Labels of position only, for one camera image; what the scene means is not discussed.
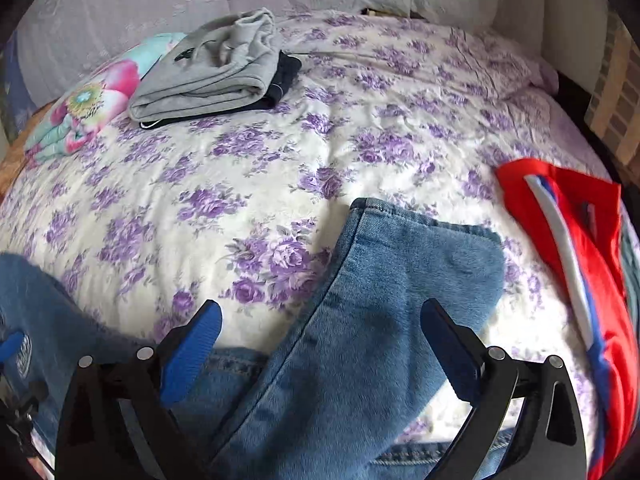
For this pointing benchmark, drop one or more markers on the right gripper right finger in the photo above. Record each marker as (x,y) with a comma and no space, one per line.
(547,442)

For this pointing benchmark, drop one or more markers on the plaid curtain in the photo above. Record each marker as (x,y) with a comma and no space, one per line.
(613,112)

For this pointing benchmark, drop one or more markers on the blue denim jeans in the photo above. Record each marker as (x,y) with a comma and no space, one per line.
(351,374)

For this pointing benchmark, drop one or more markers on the purple floral bed sheet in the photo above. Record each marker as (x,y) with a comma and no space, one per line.
(416,114)

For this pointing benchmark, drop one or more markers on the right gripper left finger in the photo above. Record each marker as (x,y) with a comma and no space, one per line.
(116,421)

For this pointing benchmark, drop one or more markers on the brown pillow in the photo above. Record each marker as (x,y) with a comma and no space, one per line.
(15,160)

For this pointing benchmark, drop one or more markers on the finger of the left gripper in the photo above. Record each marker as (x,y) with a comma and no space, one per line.
(11,345)

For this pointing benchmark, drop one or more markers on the red white blue garment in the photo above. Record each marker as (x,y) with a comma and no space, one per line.
(575,223)

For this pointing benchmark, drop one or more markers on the floral folded quilt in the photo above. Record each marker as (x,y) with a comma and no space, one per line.
(81,113)

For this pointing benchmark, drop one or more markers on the folded grey sweatshirt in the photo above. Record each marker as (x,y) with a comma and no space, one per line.
(223,65)

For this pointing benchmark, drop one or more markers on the folded black garment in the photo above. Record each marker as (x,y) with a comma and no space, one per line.
(287,70)

